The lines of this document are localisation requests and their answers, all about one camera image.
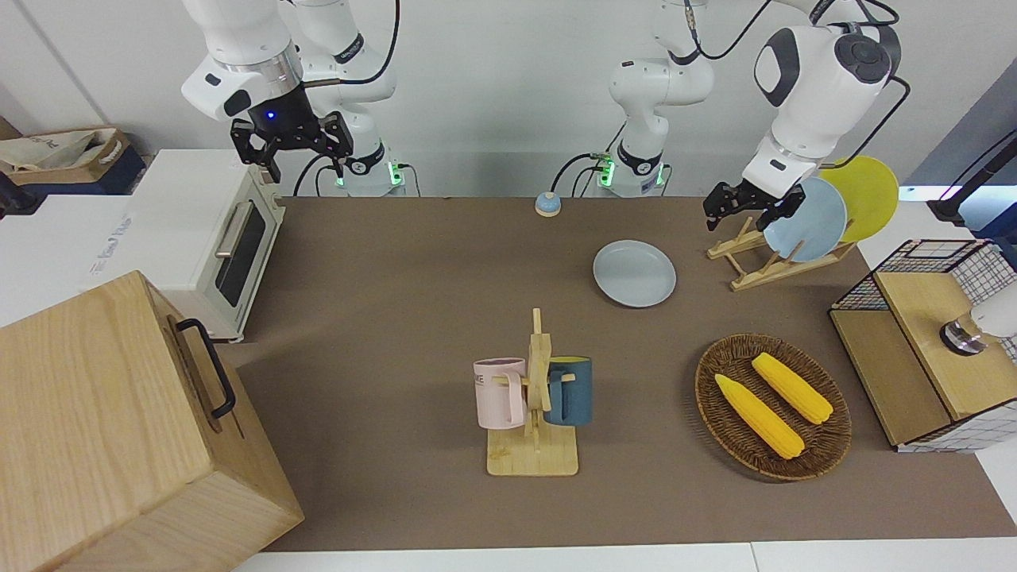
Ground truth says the light blue plate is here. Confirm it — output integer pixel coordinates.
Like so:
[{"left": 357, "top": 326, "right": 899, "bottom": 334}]
[{"left": 763, "top": 176, "right": 849, "bottom": 264}]

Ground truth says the wooden plate rack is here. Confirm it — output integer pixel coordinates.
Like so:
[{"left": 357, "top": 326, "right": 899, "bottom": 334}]
[{"left": 706, "top": 216, "right": 857, "bottom": 292}]

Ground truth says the wire and wood shelf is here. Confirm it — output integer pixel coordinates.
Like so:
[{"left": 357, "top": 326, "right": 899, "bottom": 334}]
[{"left": 828, "top": 238, "right": 1017, "bottom": 454}]

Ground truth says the dark blue mug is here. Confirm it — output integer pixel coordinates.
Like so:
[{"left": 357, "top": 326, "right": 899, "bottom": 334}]
[{"left": 543, "top": 356, "right": 594, "bottom": 427}]

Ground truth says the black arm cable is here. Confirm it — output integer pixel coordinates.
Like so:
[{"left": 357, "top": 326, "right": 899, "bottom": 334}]
[
  {"left": 306, "top": 0, "right": 400, "bottom": 88},
  {"left": 667, "top": 0, "right": 775, "bottom": 64}
]

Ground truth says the wooden mug rack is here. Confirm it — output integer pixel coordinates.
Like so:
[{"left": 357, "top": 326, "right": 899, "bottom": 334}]
[{"left": 486, "top": 308, "right": 580, "bottom": 477}]

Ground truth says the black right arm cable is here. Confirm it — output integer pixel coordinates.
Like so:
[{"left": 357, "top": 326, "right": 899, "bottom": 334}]
[{"left": 306, "top": 0, "right": 400, "bottom": 88}]

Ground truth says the brown table mat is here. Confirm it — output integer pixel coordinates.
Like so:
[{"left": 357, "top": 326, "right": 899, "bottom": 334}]
[{"left": 230, "top": 195, "right": 1017, "bottom": 553}]

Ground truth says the gray plate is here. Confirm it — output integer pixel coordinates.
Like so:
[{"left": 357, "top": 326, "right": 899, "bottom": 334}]
[{"left": 593, "top": 240, "right": 678, "bottom": 308}]

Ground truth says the wooden box with black handle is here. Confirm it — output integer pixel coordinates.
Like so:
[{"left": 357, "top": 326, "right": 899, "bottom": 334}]
[{"left": 0, "top": 270, "right": 305, "bottom": 572}]

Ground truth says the white printed box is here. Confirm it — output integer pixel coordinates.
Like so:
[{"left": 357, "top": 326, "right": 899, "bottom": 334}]
[{"left": 0, "top": 195, "right": 137, "bottom": 327}]

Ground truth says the white toaster oven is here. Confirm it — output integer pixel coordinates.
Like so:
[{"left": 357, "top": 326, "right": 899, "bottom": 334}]
[{"left": 87, "top": 149, "right": 287, "bottom": 344}]

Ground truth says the dark blue bin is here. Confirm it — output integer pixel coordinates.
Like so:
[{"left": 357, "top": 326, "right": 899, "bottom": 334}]
[{"left": 24, "top": 147, "right": 148, "bottom": 197}]

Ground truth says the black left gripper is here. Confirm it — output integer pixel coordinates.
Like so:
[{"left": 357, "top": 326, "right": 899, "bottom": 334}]
[{"left": 704, "top": 179, "right": 805, "bottom": 232}]

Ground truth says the yellow plate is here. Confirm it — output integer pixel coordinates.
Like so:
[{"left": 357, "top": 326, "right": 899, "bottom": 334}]
[{"left": 818, "top": 156, "right": 900, "bottom": 244}]

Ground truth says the black left base cable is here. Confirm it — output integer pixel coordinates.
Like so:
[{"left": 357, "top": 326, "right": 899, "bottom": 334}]
[{"left": 551, "top": 119, "right": 628, "bottom": 198}]

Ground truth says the yellow corn cob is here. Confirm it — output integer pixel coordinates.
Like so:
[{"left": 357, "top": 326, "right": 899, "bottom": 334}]
[
  {"left": 752, "top": 352, "right": 834, "bottom": 425},
  {"left": 714, "top": 373, "right": 806, "bottom": 460}
]

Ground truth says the black base cable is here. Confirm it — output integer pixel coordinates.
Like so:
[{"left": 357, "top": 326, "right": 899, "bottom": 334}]
[
  {"left": 292, "top": 153, "right": 344, "bottom": 197},
  {"left": 551, "top": 119, "right": 628, "bottom": 198}
]

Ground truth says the white bag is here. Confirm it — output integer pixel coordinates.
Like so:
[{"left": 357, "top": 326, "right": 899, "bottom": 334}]
[{"left": 0, "top": 129, "right": 116, "bottom": 172}]

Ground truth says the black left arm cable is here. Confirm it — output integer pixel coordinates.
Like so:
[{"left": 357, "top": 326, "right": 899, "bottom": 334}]
[{"left": 667, "top": 0, "right": 775, "bottom": 64}]

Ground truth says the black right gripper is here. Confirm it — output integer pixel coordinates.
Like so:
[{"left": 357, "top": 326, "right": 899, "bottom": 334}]
[{"left": 230, "top": 83, "right": 355, "bottom": 185}]

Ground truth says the black right base cable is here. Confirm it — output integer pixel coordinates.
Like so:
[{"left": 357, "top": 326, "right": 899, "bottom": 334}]
[{"left": 292, "top": 153, "right": 344, "bottom": 197}]

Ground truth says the white cylinder with metal end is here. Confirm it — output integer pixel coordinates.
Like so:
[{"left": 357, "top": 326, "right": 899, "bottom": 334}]
[{"left": 939, "top": 282, "right": 1017, "bottom": 357}]

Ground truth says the cardboard box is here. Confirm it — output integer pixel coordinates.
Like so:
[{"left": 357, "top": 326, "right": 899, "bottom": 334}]
[{"left": 0, "top": 127, "right": 132, "bottom": 187}]

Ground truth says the brown wicker basket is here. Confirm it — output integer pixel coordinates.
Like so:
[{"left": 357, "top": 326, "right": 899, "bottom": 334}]
[{"left": 695, "top": 333, "right": 853, "bottom": 481}]

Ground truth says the pink mug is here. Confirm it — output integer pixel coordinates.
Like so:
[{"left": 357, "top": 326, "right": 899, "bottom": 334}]
[{"left": 474, "top": 357, "right": 528, "bottom": 431}]

